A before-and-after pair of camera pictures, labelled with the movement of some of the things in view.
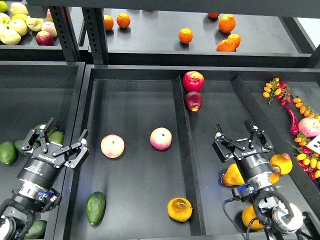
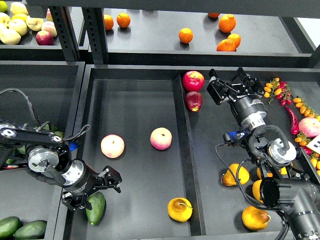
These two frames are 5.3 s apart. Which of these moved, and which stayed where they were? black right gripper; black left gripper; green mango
Moved: black left gripper; black right gripper
Stayed: green mango
